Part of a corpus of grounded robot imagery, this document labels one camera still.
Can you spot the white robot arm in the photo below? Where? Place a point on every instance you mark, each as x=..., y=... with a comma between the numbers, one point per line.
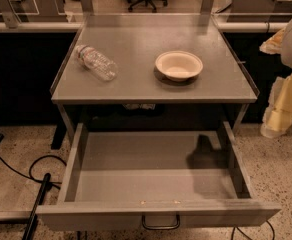
x=286, y=52

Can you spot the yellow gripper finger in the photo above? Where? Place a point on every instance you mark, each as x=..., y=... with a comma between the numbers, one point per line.
x=277, y=118
x=273, y=45

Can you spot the black drawer handle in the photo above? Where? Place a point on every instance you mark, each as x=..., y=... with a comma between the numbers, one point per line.
x=155, y=223

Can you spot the clear plastic water bottle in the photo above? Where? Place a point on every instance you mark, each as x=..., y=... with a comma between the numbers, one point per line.
x=93, y=60

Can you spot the grey open top drawer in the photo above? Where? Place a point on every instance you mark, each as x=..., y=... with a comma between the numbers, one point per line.
x=112, y=179

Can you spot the black pole on floor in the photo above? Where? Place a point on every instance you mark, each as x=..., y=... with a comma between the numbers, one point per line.
x=32, y=220

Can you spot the white paper bowl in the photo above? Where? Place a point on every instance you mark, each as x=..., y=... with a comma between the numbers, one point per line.
x=179, y=66

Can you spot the grey cabinet table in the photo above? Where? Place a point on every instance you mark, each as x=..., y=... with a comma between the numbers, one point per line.
x=133, y=42

